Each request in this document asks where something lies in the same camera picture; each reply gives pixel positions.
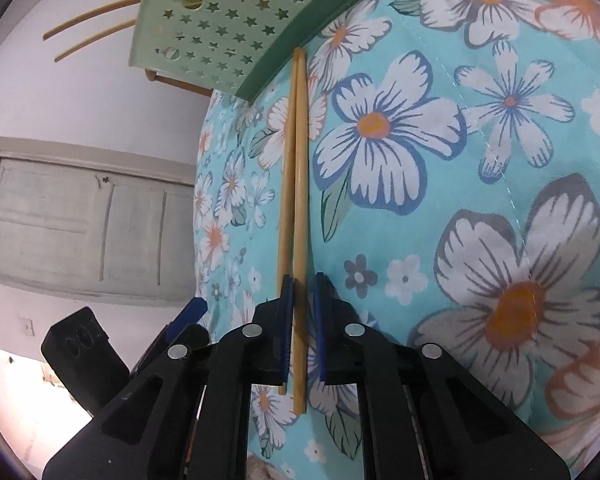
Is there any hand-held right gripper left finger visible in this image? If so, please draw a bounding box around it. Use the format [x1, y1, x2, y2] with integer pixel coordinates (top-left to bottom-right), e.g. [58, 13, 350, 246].
[42, 275, 297, 480]

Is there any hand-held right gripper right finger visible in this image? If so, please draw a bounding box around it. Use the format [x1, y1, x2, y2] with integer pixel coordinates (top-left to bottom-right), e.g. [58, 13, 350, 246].
[312, 272, 571, 480]

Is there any green star-holed utensil holder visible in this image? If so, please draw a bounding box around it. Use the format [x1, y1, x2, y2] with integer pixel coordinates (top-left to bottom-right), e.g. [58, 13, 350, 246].
[128, 0, 388, 103]

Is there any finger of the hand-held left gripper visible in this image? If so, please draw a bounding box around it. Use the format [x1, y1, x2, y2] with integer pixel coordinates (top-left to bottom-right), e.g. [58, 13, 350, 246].
[129, 297, 211, 382]

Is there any floral turquoise blanket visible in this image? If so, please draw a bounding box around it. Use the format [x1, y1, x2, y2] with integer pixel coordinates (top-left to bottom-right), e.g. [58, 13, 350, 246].
[192, 0, 600, 480]

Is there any wooden chopstick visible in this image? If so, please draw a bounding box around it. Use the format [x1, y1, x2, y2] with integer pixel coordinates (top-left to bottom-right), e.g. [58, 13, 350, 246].
[276, 50, 301, 396]
[42, 0, 137, 41]
[54, 19, 138, 63]

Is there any grey panelled door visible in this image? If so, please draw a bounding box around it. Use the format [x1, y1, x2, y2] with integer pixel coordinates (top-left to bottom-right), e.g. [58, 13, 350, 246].
[0, 135, 198, 306]

